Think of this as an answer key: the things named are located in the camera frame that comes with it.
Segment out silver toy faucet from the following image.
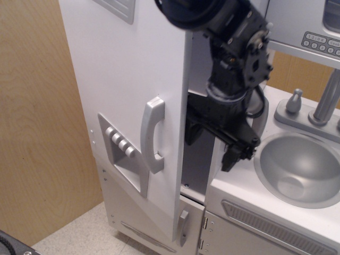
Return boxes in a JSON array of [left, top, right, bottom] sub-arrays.
[[274, 69, 339, 142]]

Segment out silver toy telephone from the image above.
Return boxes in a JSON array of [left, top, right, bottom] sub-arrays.
[[246, 84, 269, 138]]

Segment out silver fridge door handle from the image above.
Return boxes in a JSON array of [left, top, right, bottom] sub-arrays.
[[140, 97, 165, 174]]

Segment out white lower freezer door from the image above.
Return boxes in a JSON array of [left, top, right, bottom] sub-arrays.
[[95, 158, 207, 255]]

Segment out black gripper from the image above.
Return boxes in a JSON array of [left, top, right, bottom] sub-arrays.
[[185, 93, 260, 172]]

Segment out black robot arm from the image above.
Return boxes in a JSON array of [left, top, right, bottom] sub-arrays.
[[156, 1, 273, 172]]

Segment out white oven door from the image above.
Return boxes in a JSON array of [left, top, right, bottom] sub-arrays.
[[199, 200, 339, 254]]

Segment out silver ice dispenser panel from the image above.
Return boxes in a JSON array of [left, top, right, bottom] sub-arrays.
[[98, 113, 149, 198]]

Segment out white toy fridge door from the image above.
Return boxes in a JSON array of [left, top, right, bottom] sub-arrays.
[[59, 1, 191, 241]]

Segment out silver faucet knob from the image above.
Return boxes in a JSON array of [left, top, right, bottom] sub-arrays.
[[286, 88, 303, 114]]

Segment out white toy kitchen cabinet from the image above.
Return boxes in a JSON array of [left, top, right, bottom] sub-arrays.
[[180, 0, 340, 255]]

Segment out silver lower door handle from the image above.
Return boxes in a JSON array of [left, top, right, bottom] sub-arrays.
[[176, 209, 189, 247]]

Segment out black base corner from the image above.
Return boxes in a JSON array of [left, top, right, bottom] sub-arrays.
[[1, 231, 40, 255]]

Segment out silver toy sink basin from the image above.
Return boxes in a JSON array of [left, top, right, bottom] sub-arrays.
[[254, 133, 339, 209]]

